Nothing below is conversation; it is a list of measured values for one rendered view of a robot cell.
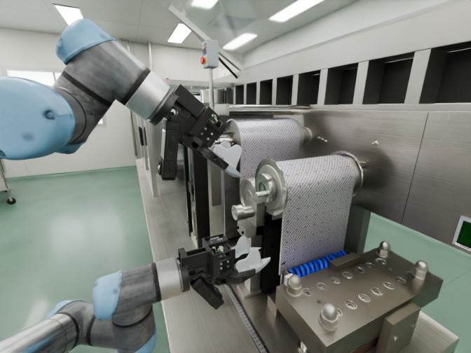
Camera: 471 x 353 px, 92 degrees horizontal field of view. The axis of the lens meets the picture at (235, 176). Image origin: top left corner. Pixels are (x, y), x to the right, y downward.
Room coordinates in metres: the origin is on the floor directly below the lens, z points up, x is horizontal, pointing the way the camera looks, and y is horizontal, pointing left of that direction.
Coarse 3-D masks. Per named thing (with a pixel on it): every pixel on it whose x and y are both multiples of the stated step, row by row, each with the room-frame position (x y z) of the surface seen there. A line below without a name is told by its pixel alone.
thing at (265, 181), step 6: (264, 174) 0.54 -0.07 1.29; (270, 174) 0.54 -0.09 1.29; (258, 180) 0.56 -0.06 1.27; (264, 180) 0.53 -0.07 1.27; (270, 180) 0.52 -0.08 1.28; (258, 186) 0.56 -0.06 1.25; (264, 186) 0.54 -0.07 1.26; (270, 186) 0.51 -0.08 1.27; (276, 186) 0.52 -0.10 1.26; (270, 192) 0.51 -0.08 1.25; (276, 192) 0.52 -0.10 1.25; (264, 198) 0.53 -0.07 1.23; (270, 198) 0.51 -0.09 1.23
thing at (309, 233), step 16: (304, 208) 0.52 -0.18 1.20; (320, 208) 0.55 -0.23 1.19; (336, 208) 0.57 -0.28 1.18; (288, 224) 0.50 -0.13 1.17; (304, 224) 0.52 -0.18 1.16; (320, 224) 0.55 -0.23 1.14; (336, 224) 0.58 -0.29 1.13; (288, 240) 0.50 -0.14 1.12; (304, 240) 0.53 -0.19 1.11; (320, 240) 0.55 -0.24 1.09; (336, 240) 0.58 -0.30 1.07; (288, 256) 0.51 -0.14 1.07; (304, 256) 0.53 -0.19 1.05; (320, 256) 0.56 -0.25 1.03
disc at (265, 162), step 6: (264, 162) 0.57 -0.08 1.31; (270, 162) 0.55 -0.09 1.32; (276, 162) 0.53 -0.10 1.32; (258, 168) 0.60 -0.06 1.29; (276, 168) 0.52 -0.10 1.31; (282, 174) 0.50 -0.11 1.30; (282, 180) 0.50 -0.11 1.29; (282, 186) 0.50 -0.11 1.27; (282, 192) 0.50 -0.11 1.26; (282, 198) 0.50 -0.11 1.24; (282, 204) 0.49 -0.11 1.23; (270, 210) 0.54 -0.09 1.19; (276, 210) 0.52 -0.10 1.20; (282, 210) 0.49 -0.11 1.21
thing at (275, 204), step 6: (264, 168) 0.57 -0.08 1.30; (270, 168) 0.54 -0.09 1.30; (354, 168) 0.61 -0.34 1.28; (258, 174) 0.60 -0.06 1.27; (276, 174) 0.52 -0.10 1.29; (276, 180) 0.52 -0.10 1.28; (354, 186) 0.61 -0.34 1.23; (276, 198) 0.51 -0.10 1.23; (270, 204) 0.54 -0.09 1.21; (276, 204) 0.51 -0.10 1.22
